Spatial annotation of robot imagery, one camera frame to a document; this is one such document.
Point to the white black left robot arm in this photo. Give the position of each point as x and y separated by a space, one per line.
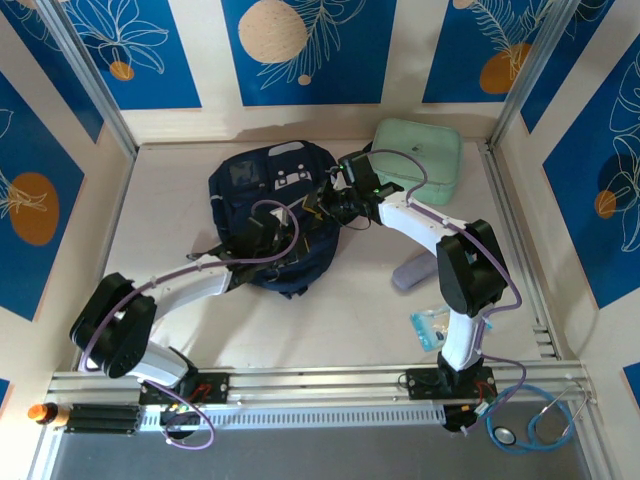
195 285

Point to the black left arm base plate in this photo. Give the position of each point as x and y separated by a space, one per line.
210 387

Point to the aluminium side rail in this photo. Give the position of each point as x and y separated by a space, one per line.
515 215

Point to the mint green zippered case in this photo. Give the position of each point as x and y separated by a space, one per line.
425 145

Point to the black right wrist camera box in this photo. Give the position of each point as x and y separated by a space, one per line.
357 169

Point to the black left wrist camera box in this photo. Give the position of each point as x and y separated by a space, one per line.
264 227

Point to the navy blue backpack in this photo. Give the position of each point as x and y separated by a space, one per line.
235 215

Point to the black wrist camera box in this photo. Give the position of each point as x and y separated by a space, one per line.
357 169
264 227

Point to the lavender grey glasses case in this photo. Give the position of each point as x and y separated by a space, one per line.
411 272

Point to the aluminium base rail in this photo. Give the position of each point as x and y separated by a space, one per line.
325 380

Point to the black ribbed block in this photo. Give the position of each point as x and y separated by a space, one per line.
100 419

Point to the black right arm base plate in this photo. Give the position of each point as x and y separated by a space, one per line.
425 385

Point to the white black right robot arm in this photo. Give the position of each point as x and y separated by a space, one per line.
415 220

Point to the blue stethoscope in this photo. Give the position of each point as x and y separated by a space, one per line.
550 430

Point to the light blue wet wipes packet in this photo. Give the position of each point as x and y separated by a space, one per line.
425 330

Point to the aluminium frame post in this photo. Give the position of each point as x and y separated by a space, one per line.
535 70
85 75

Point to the orange emergency stop button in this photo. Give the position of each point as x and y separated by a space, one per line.
39 414

